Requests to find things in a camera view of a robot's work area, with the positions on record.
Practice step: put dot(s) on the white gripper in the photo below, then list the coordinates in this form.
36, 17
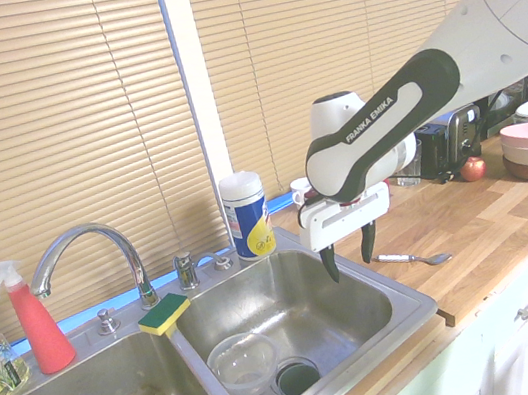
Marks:
343, 217

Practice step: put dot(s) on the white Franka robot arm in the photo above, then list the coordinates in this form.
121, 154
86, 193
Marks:
427, 79

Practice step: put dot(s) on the stainless steel double sink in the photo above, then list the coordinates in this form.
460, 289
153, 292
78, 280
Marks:
310, 291

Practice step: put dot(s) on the white mug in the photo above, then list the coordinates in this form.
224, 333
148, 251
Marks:
300, 192

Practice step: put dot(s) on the clear drinking glass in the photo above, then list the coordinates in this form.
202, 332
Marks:
412, 172

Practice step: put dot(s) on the Lysol wipes canister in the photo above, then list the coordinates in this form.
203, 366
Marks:
247, 220

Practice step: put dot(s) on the dark green cup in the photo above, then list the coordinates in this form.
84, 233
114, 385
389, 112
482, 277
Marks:
297, 382

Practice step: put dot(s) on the red apple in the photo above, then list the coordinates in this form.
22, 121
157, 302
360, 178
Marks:
473, 169

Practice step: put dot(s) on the clear plastic bowl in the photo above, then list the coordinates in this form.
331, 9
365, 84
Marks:
243, 363

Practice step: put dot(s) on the kitchen base cabinet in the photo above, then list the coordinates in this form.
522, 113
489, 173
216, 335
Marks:
473, 355

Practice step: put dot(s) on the black and chrome toaster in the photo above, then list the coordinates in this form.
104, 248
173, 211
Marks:
460, 129

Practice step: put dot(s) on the yellow and green sponge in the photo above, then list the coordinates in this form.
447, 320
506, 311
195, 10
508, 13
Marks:
162, 316

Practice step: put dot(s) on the black dish rack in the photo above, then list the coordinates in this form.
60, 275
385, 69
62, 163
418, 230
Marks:
507, 106

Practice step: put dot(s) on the blue tape on sill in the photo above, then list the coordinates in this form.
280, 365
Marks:
119, 300

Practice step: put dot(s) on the chrome gooseneck faucet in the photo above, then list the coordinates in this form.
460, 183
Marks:
78, 233

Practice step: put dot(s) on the red spray bottle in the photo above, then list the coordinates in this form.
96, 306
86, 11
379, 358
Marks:
39, 326

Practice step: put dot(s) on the wide beige window blind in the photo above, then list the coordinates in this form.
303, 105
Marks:
53, 116

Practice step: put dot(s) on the white window post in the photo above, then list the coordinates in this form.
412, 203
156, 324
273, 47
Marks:
193, 93

